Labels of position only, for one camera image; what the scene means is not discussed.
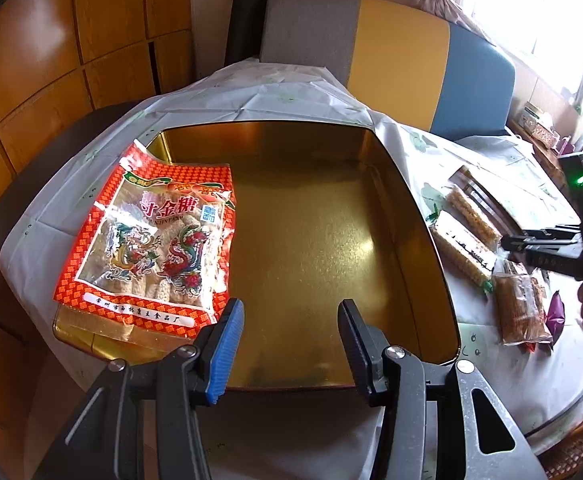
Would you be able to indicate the black rolled mat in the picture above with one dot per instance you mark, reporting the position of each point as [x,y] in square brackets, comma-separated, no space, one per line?
[246,28]

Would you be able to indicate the grey yellow blue sofa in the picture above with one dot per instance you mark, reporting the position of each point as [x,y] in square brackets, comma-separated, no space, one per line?
[420,70]

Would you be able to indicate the white cloud-print tablecloth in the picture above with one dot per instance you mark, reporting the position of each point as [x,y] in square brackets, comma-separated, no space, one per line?
[312,435]

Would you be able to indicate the dark strip packet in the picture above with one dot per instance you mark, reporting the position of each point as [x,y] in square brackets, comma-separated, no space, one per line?
[486,202]

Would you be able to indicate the red dragon candy bag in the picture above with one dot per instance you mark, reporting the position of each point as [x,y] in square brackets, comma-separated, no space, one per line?
[154,250]

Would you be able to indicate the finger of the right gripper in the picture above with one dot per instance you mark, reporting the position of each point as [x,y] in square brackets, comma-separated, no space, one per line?
[553,254]
[555,233]

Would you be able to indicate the brown crisp snack packet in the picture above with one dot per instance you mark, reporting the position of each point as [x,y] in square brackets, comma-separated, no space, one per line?
[520,299]

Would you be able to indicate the long puffed rice stick packet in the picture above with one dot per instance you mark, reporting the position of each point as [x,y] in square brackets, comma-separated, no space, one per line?
[478,223]

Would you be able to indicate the long sesame stick packet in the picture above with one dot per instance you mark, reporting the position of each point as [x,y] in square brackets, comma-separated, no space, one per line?
[464,249]

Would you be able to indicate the purple snack packet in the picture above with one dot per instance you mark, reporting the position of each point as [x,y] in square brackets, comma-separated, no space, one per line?
[555,318]

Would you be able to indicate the gold tin box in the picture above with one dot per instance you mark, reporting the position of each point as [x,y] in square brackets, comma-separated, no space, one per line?
[322,214]

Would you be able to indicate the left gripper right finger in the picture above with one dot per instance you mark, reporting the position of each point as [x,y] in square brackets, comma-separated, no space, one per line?
[391,378]

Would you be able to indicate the wooden side shelf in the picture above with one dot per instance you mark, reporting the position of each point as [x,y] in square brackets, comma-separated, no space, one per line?
[543,155]

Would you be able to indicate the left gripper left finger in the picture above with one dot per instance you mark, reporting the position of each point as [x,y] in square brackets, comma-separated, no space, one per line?
[192,376]

